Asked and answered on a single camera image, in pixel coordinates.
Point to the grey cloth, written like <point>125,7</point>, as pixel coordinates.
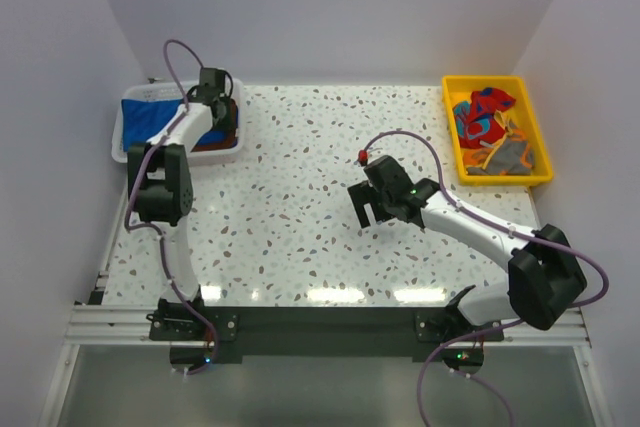
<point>511,158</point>

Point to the red and blue cloth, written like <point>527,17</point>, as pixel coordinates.
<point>479,121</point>

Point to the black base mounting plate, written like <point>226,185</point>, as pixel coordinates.
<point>228,335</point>

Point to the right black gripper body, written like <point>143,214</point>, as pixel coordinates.
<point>385,198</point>

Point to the blue towel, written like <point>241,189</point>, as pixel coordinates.
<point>143,119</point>

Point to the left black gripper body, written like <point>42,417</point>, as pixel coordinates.
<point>224,124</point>

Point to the brown towel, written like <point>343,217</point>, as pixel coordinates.
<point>216,140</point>

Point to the white plastic laundry basket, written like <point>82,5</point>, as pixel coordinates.
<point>169,91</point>

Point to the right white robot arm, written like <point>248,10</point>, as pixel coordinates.
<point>544,277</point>

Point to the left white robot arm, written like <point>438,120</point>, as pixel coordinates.
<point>160,195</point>

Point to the orange cloth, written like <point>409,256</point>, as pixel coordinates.
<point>476,157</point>

